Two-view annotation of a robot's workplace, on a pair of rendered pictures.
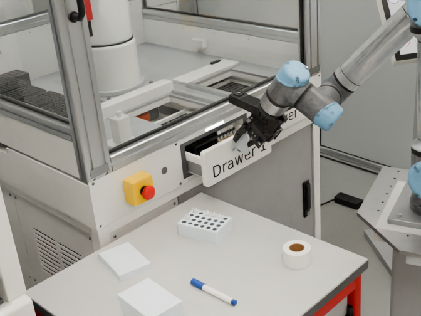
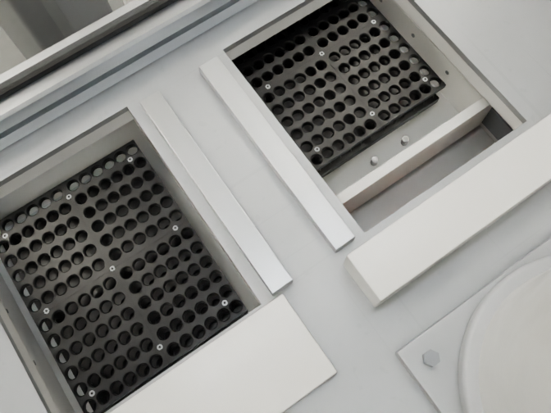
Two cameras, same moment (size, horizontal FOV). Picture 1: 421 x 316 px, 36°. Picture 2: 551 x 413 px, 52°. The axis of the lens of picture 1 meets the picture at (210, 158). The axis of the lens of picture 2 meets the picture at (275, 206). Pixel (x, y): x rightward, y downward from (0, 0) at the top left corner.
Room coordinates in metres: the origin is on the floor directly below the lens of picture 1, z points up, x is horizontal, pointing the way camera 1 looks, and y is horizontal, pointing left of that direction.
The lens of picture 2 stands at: (2.28, 0.07, 1.45)
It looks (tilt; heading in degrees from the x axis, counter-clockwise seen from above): 71 degrees down; 193
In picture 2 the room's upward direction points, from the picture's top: 4 degrees counter-clockwise
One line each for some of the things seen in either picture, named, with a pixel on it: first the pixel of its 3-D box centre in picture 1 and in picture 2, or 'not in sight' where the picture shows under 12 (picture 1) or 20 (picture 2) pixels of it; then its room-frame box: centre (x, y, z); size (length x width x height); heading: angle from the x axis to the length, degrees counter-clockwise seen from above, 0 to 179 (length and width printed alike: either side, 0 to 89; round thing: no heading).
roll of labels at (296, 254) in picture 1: (297, 254); not in sight; (1.35, -0.19, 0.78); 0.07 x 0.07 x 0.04
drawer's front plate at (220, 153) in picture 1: (237, 152); not in sight; (1.77, -0.08, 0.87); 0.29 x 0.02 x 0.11; 134
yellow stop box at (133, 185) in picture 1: (139, 189); not in sight; (1.59, 0.20, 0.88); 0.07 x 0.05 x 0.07; 134
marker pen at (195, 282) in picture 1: (213, 291); not in sight; (1.24, 0.02, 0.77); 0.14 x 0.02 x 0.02; 44
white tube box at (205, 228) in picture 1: (205, 226); not in sight; (1.52, 0.03, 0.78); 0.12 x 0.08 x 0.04; 58
